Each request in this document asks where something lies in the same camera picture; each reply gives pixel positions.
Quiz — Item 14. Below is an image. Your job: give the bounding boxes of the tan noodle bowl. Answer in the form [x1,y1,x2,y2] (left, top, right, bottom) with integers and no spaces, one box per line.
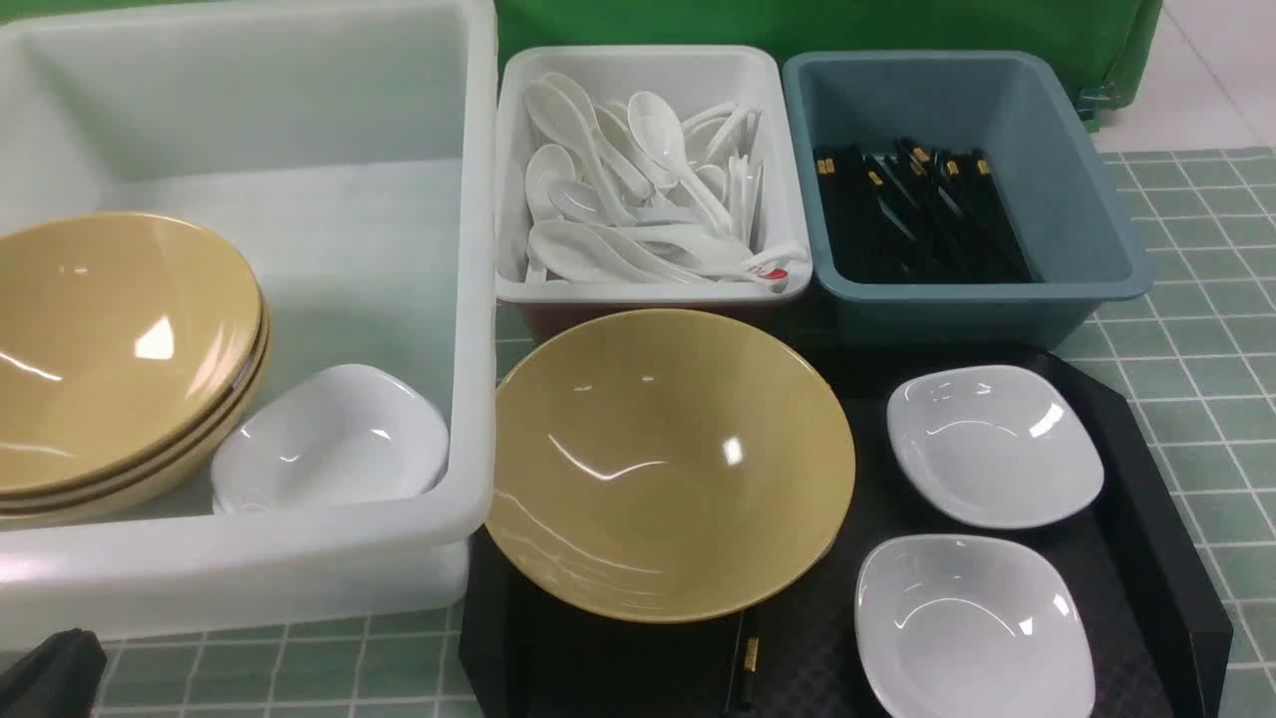
[484,309,856,624]

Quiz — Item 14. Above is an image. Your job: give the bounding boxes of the black chopstick gold band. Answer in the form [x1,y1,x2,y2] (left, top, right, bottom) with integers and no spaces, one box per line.
[722,608,760,717]

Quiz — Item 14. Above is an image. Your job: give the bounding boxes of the white square dish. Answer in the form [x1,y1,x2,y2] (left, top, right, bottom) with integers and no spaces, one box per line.
[887,363,1105,531]
[855,536,1097,717]

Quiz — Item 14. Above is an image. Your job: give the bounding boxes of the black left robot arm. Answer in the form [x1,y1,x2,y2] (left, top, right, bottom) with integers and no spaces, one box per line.
[1,627,108,717]

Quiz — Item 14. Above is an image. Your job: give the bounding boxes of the bottom stacked tan bowl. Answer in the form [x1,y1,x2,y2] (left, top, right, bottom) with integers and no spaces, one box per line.
[1,328,272,531]

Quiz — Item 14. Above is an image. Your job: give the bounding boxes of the stacked tan bowl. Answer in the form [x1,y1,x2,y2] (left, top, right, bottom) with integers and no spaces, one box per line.
[1,212,267,496]
[1,328,272,531]
[1,304,271,515]

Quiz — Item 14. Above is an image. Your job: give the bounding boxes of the top stacked tan bowl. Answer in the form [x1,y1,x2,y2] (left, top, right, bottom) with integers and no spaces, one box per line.
[1,212,267,496]

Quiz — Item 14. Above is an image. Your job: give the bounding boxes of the middle stacked tan bowl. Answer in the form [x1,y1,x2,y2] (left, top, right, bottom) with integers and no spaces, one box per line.
[1,304,271,515]

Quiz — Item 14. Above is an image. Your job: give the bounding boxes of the white spoon front of bin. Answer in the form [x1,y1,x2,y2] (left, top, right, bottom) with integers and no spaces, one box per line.
[527,221,708,283]

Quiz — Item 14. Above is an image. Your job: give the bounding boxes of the white spoon with red label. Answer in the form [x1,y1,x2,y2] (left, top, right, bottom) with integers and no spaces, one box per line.
[688,242,810,291]

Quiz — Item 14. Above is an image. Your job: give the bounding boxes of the white spoon bin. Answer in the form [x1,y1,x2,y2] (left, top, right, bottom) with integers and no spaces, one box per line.
[493,45,812,341]

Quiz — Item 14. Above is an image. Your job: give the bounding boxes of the large upright white spoon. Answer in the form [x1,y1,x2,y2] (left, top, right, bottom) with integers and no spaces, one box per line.
[627,91,732,233]

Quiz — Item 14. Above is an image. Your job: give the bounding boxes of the bundle of black chopsticks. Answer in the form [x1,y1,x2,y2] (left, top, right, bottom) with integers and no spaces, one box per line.
[812,136,1042,284]

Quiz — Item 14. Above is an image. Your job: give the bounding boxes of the white dish in tub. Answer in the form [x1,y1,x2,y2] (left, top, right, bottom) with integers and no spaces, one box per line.
[211,363,450,514]

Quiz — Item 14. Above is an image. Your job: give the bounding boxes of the blue-grey chopstick bin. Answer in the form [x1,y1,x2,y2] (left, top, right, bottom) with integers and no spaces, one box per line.
[783,50,1154,347]

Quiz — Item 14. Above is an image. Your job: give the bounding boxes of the large white plastic tub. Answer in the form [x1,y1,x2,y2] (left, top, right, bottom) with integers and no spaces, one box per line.
[3,1,496,650]

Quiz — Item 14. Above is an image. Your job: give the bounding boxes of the green tiled table mat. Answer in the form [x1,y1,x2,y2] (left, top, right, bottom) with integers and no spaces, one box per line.
[93,147,1275,717]

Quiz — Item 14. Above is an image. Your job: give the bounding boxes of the green backdrop cloth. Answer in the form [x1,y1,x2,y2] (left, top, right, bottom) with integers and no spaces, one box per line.
[0,0,1164,131]

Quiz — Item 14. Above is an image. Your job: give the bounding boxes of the black serving tray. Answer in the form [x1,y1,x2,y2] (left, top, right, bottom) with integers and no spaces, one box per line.
[458,346,1233,717]

